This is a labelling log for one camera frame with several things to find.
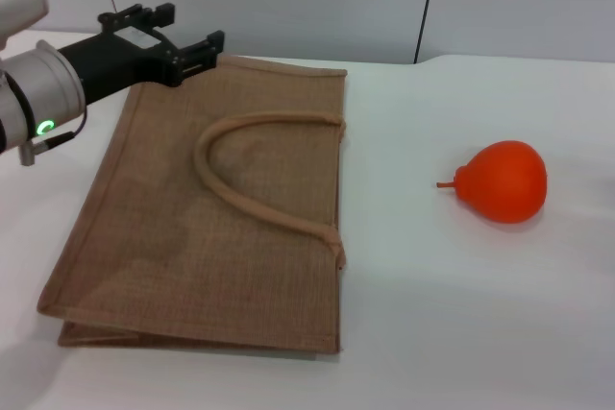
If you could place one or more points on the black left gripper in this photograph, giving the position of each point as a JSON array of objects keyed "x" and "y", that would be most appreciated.
[{"x": 115, "y": 59}]

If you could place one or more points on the brown jute handbag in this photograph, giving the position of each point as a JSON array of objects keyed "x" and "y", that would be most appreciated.
[{"x": 216, "y": 208}]

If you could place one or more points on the orange toy fruit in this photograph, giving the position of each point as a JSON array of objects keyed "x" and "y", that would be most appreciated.
[{"x": 504, "y": 182}]

